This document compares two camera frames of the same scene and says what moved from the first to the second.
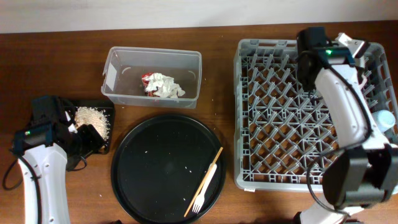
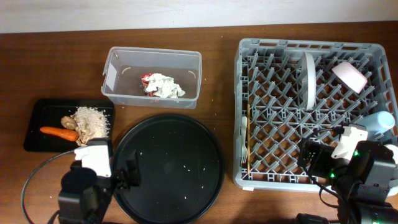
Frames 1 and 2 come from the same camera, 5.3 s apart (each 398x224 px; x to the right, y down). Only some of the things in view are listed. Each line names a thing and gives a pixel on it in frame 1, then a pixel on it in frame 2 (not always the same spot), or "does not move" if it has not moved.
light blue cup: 384,119 does not move
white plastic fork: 201,198 -> 244,149
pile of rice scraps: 89,116 does not move
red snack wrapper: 145,80 does not move
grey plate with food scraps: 356,48 -> 312,82
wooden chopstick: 203,182 -> 249,139
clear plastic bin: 124,68 does not move
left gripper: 94,141 -> 124,183
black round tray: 159,164 does not move
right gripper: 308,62 -> 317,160
